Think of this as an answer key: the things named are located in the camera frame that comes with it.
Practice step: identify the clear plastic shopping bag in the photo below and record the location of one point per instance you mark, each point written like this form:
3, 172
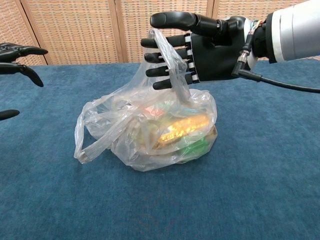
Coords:
120, 125

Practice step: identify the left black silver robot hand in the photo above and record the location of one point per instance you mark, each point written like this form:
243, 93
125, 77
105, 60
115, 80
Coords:
15, 67

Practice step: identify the blue carpet table mat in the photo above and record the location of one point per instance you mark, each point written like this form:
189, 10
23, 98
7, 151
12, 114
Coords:
75, 200

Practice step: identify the green snack packet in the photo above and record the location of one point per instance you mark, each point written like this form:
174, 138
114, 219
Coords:
195, 150

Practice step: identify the orange snack packet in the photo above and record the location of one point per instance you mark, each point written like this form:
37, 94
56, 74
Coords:
152, 111

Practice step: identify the yellow snack packet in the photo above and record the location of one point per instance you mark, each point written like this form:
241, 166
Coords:
182, 130

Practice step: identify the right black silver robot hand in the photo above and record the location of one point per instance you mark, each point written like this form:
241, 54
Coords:
215, 57

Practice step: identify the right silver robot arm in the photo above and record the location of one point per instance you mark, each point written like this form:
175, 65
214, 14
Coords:
295, 30

